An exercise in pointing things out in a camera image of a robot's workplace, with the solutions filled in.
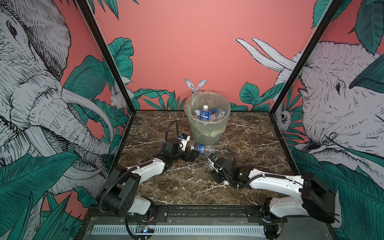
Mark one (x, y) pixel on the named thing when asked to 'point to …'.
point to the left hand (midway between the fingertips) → (193, 149)
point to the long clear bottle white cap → (222, 113)
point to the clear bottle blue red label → (197, 112)
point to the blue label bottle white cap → (205, 114)
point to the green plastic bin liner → (215, 101)
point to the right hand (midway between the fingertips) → (212, 169)
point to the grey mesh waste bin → (199, 137)
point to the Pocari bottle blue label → (200, 148)
